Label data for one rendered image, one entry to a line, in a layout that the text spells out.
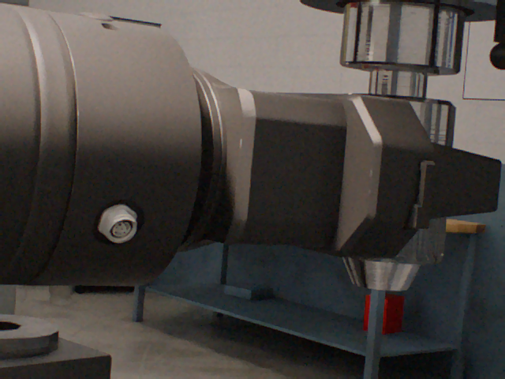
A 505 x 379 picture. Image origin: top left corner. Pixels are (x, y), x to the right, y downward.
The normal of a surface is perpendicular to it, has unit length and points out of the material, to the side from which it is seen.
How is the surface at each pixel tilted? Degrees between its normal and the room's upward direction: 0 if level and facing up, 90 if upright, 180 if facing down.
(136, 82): 60
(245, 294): 90
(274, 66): 90
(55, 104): 73
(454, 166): 90
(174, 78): 53
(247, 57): 90
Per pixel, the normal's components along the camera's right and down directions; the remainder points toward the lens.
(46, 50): 0.46, -0.58
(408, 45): -0.04, 0.05
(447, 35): 0.57, 0.09
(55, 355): 0.08, -1.00
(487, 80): -0.77, -0.03
